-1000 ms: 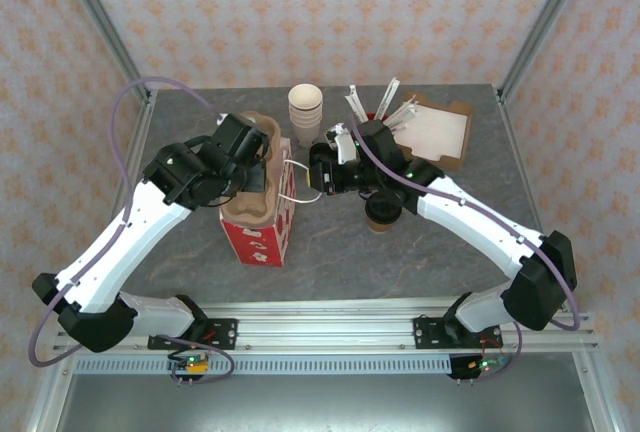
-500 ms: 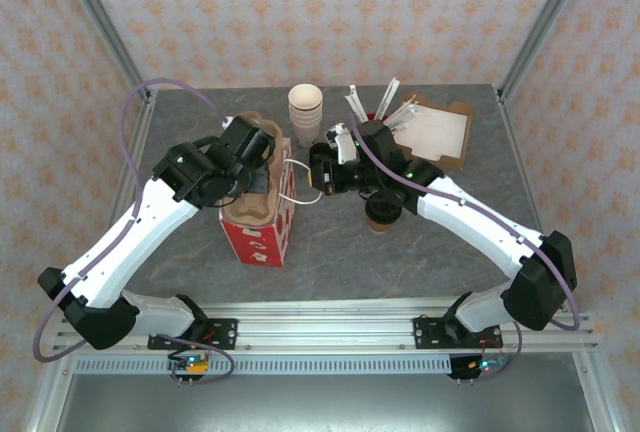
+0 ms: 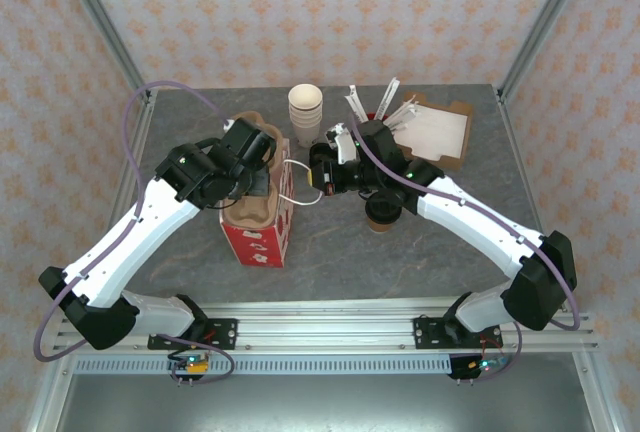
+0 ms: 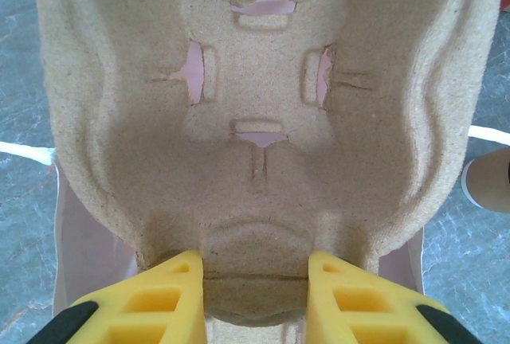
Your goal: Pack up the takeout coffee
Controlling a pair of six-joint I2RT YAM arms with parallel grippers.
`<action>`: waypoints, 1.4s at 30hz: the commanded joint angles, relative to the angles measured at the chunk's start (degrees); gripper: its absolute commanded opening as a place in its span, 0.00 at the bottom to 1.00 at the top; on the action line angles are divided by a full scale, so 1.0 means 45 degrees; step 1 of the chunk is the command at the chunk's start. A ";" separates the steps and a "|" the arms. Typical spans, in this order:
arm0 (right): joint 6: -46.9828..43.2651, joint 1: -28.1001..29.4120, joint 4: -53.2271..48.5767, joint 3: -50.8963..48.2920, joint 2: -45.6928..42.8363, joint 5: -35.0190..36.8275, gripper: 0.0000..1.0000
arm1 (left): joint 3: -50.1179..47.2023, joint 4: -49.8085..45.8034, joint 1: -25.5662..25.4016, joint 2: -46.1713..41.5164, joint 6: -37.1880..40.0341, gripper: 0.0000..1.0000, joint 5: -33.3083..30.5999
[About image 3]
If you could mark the black plastic cup lid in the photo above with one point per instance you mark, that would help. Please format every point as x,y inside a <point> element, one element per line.
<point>318,151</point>
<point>384,204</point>

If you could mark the paper takeout coffee cup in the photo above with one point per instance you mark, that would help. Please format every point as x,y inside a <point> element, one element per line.
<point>382,226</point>

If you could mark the white paper napkin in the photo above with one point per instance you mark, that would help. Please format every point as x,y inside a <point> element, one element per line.
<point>440,132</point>

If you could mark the red and white paper bag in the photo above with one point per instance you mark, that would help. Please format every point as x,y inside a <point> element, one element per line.
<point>255,247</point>

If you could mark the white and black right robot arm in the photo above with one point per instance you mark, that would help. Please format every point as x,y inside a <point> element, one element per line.
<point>475,237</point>

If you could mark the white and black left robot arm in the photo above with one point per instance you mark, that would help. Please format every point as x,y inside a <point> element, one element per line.
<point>130,237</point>

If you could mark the white paper cup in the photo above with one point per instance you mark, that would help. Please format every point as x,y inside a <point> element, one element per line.
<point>305,114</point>
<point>306,137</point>
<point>305,123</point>
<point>305,119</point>
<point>305,97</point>

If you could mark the white wrapped straw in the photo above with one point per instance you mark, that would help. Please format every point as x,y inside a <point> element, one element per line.
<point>406,111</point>
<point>410,119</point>
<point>352,107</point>
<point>357,99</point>
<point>389,97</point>

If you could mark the brown cardboard tray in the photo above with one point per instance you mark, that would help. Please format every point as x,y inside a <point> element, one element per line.
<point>466,142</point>

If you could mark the small yellow circuit board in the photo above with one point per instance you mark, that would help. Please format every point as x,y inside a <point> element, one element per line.
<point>196,364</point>

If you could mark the grey metal panel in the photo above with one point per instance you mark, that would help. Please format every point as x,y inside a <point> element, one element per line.
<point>325,402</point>

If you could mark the aluminium side rail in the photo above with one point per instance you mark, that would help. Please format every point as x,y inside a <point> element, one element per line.
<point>142,137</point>
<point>520,162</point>

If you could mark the aluminium mounting rail beam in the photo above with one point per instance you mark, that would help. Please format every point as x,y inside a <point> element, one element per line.
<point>325,327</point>

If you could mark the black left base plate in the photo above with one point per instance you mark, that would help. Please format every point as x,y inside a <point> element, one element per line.
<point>225,334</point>

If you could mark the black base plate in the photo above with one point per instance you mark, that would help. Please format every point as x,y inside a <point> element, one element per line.
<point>425,334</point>
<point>225,334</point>

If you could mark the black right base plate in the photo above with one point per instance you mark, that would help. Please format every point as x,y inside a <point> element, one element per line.
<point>425,334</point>

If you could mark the aluminium frame post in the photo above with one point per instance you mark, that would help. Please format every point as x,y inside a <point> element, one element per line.
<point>101,17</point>
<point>547,17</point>

